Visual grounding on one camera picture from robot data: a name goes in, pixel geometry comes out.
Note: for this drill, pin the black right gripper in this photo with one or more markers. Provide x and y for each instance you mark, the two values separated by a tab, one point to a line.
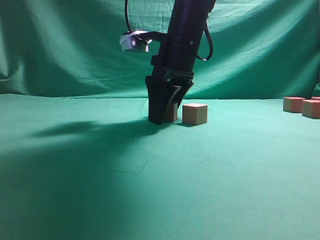
173	64

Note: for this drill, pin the pink cube placed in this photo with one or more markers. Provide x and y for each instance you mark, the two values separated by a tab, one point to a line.
171	114
195	113

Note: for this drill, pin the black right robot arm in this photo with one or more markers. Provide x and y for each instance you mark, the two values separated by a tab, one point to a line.
191	16

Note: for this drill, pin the green backdrop cloth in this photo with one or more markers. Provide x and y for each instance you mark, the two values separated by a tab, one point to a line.
263	49

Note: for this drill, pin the pink cube far right back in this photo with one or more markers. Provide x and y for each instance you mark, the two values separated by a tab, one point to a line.
292	104

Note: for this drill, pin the green table cloth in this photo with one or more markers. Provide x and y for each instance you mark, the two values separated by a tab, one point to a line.
97	169

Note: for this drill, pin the pink cube far right front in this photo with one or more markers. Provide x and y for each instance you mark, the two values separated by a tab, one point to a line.
311	109

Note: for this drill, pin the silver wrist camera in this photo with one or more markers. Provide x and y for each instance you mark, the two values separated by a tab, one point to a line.
134	43

